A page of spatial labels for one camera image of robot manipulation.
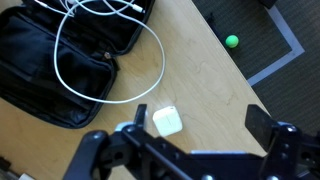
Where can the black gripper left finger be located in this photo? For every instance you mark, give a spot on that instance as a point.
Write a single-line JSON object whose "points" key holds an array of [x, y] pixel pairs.
{"points": [[141, 116]]}

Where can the white earphones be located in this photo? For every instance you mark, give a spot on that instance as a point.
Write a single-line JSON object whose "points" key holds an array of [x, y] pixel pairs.
{"points": [[53, 9]]}

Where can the green ball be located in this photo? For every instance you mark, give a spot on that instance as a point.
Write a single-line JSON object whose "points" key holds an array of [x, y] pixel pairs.
{"points": [[232, 41]]}

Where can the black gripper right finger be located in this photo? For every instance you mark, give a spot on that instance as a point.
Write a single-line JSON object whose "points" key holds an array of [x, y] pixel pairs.
{"points": [[260, 123]]}

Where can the black zip bag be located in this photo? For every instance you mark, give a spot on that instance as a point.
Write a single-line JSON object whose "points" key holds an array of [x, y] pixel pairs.
{"points": [[33, 66]]}

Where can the white charger head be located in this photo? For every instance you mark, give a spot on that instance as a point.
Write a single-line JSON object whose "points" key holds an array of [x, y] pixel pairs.
{"points": [[167, 121]]}

